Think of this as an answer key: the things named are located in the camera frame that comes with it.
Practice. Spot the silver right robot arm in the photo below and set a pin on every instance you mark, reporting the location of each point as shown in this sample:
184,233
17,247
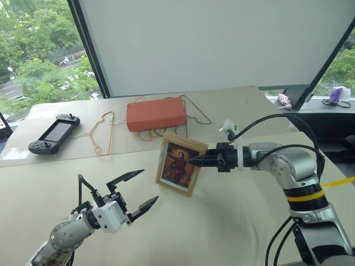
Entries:
299,166

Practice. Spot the red rectangular box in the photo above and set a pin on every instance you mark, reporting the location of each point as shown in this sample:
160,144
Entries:
155,113

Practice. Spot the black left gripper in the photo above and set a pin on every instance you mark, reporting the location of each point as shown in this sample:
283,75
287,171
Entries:
112,198

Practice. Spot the pink small object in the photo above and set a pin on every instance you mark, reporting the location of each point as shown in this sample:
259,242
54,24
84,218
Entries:
284,101

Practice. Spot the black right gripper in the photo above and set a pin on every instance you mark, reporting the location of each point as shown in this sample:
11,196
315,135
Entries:
226,158

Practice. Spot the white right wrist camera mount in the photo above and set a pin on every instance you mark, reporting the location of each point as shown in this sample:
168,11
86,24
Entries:
230,127

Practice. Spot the purple item in plastic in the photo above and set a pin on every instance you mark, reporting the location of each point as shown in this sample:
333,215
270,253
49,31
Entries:
337,94

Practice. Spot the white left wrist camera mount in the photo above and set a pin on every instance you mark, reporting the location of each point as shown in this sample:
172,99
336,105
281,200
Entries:
111,216

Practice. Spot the yellow tape strip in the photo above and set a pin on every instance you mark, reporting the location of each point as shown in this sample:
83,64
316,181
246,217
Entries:
339,182

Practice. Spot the brown cardboard sheet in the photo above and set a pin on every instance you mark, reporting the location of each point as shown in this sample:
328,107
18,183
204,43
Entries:
235,105

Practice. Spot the white panel with black frame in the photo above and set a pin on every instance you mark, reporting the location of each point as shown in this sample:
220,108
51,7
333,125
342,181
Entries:
194,41

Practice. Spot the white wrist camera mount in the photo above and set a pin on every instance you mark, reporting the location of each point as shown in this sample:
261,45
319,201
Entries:
230,127
111,216

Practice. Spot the black handheld game console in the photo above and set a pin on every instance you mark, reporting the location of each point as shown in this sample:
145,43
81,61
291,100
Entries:
54,134

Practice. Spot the wooden picture frame with portrait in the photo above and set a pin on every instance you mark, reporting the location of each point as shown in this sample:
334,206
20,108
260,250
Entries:
177,166

